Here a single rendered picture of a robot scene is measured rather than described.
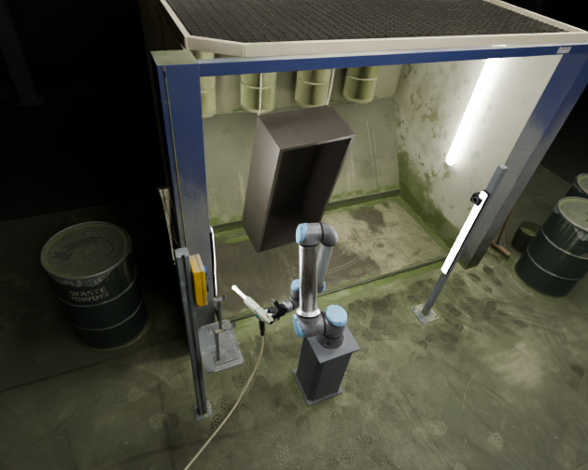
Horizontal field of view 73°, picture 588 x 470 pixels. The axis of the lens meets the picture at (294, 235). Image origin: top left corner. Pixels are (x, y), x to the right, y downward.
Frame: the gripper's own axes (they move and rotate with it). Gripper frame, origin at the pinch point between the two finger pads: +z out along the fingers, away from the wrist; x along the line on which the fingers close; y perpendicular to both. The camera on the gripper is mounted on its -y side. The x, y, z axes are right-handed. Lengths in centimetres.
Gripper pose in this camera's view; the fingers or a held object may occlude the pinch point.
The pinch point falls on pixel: (259, 316)
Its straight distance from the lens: 271.8
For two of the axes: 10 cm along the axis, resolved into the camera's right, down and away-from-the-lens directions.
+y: -0.1, 8.7, 4.9
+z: -7.9, 2.9, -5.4
